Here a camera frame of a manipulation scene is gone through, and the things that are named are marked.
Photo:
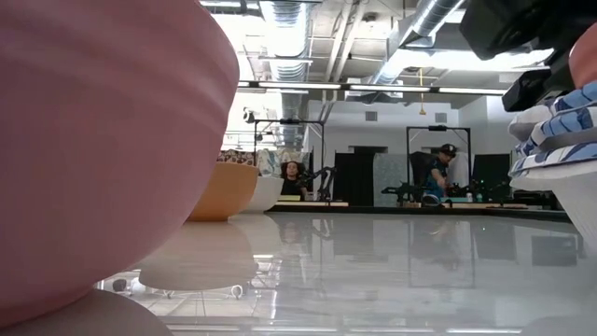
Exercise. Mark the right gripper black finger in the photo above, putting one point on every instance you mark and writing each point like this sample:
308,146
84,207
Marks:
527,91

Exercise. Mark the red plate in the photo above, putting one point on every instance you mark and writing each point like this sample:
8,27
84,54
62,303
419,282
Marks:
585,60

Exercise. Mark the cream white bowl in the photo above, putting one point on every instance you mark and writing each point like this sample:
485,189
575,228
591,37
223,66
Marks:
268,193

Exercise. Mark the orange bowl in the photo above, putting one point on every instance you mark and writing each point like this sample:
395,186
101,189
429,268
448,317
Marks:
224,191

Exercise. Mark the pink bowl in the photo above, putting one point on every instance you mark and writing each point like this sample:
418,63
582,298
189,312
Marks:
93,140

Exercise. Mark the black background robot arm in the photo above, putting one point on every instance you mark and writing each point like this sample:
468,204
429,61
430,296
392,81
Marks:
329,175
406,190

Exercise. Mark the black screen panel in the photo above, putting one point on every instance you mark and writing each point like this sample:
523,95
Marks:
490,170

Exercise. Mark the yellow hanging pendant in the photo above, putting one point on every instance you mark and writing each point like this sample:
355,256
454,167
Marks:
422,111

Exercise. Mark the background wooden table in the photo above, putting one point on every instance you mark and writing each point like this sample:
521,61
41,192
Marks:
490,205
312,204

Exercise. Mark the person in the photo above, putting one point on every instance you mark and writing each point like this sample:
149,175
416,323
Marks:
436,179
291,184

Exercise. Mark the black office chair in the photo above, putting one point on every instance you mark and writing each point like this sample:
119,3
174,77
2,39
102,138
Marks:
417,163

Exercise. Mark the grey-green divider panel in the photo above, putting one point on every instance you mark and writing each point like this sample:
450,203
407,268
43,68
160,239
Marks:
389,175

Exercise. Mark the black tall cabinet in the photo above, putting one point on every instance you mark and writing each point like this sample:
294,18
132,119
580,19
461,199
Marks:
354,182

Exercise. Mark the long light strip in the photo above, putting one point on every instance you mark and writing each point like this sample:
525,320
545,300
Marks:
298,86

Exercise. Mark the floral patterned cloth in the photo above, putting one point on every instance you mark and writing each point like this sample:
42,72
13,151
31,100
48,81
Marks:
235,157

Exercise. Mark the grey wall vent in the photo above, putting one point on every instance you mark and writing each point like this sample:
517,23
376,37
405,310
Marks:
370,116
440,117

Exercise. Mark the black metal rig frame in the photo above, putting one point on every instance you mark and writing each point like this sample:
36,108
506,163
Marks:
289,121
438,127

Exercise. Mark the black metal table frame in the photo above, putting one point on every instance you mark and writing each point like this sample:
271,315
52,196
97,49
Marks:
420,211

